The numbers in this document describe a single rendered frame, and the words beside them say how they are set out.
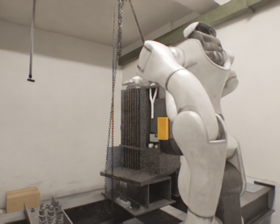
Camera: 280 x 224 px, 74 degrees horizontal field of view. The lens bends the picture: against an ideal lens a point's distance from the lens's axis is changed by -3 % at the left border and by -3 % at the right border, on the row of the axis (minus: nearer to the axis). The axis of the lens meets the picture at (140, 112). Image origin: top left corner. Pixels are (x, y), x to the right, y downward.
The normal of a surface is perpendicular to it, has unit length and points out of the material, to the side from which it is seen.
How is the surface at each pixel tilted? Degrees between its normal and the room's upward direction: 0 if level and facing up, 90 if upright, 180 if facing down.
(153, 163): 90
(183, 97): 89
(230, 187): 80
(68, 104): 90
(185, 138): 97
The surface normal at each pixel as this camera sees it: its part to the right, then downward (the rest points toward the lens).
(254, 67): -0.80, -0.03
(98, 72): 0.59, -0.04
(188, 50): -0.65, -0.12
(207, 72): -0.37, 0.30
